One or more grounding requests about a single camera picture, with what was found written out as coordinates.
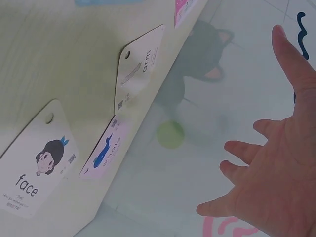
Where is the pink printed card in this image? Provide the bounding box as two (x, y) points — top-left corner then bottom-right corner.
(174, 0), (198, 29)

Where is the light blue flat object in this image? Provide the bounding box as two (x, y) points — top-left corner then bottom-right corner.
(74, 0), (146, 7)

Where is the white card with face picture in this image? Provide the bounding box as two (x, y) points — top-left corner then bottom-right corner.
(0, 98), (80, 219)

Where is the person's right hand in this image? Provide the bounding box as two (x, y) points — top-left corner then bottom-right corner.
(196, 24), (316, 237)

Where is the card with blue whale picture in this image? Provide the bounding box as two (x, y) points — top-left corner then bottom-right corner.
(79, 115), (131, 179)

